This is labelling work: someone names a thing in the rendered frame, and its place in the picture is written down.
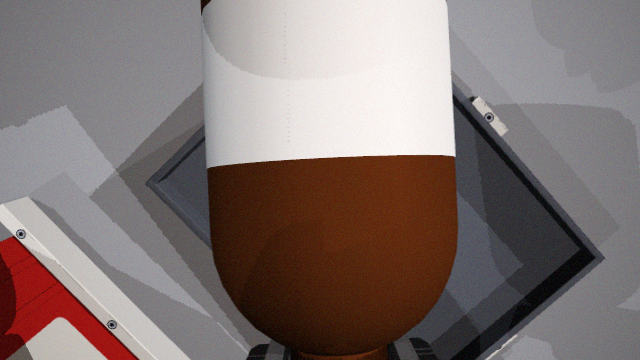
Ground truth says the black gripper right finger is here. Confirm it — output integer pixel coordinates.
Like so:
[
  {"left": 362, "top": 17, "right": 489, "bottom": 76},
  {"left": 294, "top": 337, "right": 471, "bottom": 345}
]
[{"left": 388, "top": 334, "right": 438, "bottom": 360}]

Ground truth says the red crate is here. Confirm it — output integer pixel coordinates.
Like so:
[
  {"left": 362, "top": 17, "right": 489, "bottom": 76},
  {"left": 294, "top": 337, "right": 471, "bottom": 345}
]
[{"left": 0, "top": 236, "right": 139, "bottom": 360}]

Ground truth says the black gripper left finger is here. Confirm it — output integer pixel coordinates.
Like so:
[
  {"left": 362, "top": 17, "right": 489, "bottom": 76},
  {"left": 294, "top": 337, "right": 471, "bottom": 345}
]
[{"left": 246, "top": 340, "right": 292, "bottom": 360}]

